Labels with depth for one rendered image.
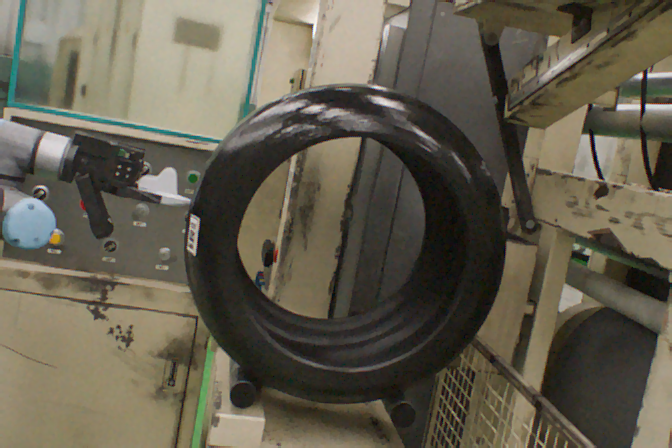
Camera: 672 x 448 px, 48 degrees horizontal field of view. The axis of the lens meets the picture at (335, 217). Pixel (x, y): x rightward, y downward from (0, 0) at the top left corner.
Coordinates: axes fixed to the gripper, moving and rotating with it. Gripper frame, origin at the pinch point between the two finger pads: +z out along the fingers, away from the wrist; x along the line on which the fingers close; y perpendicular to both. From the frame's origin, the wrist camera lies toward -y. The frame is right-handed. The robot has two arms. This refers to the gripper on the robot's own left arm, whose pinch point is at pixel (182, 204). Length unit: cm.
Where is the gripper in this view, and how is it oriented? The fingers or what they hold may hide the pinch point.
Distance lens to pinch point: 131.6
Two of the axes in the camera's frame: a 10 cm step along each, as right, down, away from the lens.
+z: 9.5, 2.6, 1.8
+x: -1.4, -1.6, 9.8
